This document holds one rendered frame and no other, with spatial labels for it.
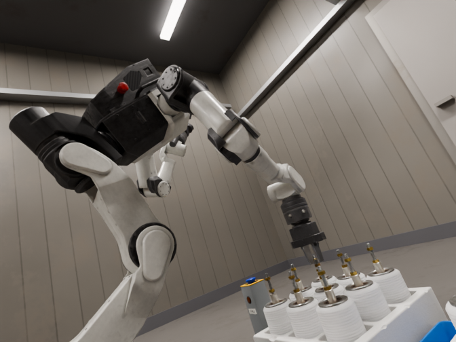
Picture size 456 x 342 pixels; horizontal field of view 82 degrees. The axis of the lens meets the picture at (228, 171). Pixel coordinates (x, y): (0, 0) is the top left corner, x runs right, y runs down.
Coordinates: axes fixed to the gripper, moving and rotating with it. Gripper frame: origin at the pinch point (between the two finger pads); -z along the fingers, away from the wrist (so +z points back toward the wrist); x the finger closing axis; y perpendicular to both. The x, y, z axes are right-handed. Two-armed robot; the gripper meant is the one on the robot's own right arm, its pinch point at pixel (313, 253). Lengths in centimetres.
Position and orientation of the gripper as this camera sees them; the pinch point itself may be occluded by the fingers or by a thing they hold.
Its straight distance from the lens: 93.8
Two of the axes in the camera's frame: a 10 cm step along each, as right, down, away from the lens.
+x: -6.1, 4.2, 6.7
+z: -3.0, -9.1, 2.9
